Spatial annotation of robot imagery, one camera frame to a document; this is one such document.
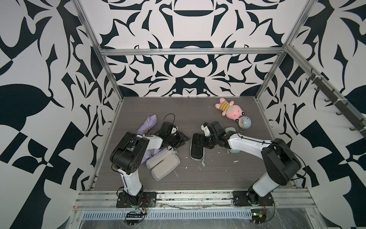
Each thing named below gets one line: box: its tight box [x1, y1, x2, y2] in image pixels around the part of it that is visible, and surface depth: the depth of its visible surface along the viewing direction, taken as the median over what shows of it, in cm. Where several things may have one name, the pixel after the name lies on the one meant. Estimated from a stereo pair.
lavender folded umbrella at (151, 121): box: [136, 114, 158, 136], surface depth 101 cm
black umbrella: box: [191, 132, 204, 160], surface depth 90 cm
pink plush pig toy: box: [214, 97, 246, 123], surface depth 107 cm
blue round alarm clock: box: [236, 115, 252, 133], surface depth 98 cm
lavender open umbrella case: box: [151, 153, 181, 181], surface depth 85 cm
